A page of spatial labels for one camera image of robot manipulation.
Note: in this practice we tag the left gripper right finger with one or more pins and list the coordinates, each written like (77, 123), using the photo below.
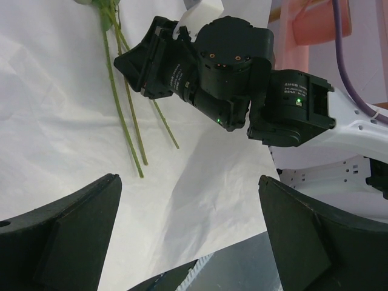
(319, 247)

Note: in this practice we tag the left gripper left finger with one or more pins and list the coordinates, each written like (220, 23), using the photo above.
(61, 245)

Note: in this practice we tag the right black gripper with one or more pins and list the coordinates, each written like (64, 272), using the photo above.
(152, 67)

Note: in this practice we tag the white wrapping paper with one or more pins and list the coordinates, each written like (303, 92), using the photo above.
(60, 131)

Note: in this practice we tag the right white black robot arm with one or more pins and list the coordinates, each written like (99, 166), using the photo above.
(226, 72)

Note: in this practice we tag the pink tiered shelf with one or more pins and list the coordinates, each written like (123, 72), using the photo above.
(312, 22)

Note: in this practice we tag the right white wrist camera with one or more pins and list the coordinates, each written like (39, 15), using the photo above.
(198, 14)

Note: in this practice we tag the white slotted cable duct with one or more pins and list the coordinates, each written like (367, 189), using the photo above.
(194, 272)

